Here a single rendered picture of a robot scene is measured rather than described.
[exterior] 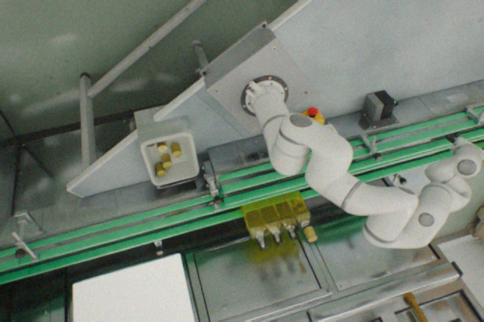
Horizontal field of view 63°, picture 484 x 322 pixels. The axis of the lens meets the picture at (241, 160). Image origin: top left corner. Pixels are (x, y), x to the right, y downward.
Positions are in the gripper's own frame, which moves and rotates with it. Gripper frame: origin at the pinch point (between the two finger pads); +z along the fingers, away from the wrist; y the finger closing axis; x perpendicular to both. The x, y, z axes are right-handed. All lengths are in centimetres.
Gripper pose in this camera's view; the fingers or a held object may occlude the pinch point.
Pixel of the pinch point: (468, 144)
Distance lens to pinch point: 161.6
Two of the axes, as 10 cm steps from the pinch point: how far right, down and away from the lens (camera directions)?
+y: 7.8, 5.6, -2.8
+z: 4.9, -2.6, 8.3
